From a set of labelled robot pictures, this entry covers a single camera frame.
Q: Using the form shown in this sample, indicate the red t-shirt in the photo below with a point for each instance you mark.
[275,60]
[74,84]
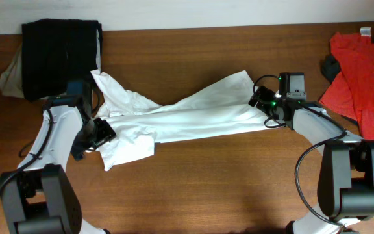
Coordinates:
[351,93]

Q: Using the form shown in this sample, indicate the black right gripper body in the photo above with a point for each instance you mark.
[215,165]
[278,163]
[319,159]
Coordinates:
[269,102]

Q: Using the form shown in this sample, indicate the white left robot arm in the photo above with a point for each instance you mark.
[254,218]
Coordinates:
[37,197]

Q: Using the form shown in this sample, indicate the black folded garment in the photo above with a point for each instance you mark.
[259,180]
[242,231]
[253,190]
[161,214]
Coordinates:
[56,51]

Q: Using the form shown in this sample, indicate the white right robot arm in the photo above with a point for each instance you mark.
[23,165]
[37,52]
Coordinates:
[346,178]

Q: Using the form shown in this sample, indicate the dark garment under red shirt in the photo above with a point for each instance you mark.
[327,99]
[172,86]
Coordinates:
[330,68]

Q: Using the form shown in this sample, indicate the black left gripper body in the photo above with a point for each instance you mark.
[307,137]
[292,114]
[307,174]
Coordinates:
[96,132]

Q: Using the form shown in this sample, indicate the beige folded garment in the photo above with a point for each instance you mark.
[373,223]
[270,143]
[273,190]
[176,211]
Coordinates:
[11,78]

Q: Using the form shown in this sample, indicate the white t-shirt with robot print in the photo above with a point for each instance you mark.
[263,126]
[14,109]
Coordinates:
[220,109]

